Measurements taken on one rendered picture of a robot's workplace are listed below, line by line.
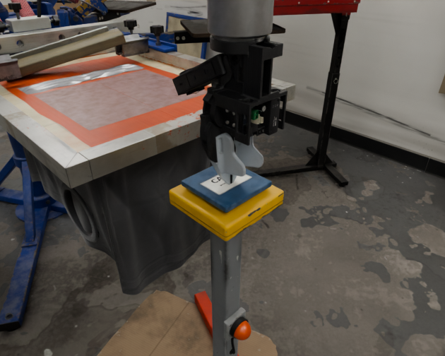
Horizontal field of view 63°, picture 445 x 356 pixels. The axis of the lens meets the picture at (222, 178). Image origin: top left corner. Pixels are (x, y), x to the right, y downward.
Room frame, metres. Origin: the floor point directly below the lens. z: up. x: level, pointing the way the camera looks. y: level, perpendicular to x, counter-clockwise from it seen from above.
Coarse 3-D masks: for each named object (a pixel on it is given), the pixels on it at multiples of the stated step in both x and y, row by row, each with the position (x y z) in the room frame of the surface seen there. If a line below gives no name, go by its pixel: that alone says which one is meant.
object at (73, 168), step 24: (0, 96) 0.79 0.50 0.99; (288, 96) 0.86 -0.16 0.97; (0, 120) 0.70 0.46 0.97; (24, 120) 0.65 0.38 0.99; (192, 120) 0.65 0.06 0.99; (24, 144) 0.61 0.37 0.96; (48, 144) 0.55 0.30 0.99; (120, 144) 0.55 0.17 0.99; (144, 144) 0.57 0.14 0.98; (168, 144) 0.60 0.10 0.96; (48, 168) 0.53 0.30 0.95; (72, 168) 0.48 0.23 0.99; (96, 168) 0.50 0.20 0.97; (120, 168) 0.53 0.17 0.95
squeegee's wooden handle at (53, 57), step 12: (96, 36) 1.17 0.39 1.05; (108, 36) 1.16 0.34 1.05; (120, 36) 1.16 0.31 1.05; (60, 48) 1.12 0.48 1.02; (72, 48) 1.10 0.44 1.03; (84, 48) 1.11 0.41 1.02; (96, 48) 1.12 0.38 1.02; (108, 48) 1.14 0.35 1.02; (24, 60) 1.07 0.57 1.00; (36, 60) 1.05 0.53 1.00; (48, 60) 1.06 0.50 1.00; (60, 60) 1.07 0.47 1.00; (72, 60) 1.09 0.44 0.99; (24, 72) 1.03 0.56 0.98
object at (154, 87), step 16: (80, 64) 1.19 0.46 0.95; (96, 64) 1.19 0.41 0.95; (112, 64) 1.19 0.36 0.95; (144, 64) 1.19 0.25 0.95; (96, 80) 1.03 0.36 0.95; (112, 80) 1.03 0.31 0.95; (128, 80) 1.03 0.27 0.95; (144, 80) 1.03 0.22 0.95; (160, 80) 1.03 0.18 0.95; (144, 96) 0.89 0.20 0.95; (160, 96) 0.89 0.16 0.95; (176, 96) 0.89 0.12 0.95; (192, 96) 0.89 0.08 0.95; (176, 112) 0.78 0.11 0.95; (192, 112) 0.78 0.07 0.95
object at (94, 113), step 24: (48, 72) 1.11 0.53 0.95; (72, 72) 1.11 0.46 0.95; (24, 96) 0.89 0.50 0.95; (48, 96) 0.89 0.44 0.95; (72, 96) 0.89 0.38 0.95; (96, 96) 0.89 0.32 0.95; (120, 96) 0.89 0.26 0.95; (72, 120) 0.74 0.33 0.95; (96, 120) 0.74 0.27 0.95; (120, 120) 0.74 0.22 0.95; (144, 120) 0.74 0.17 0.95; (168, 120) 0.74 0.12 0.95; (96, 144) 0.62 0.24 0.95
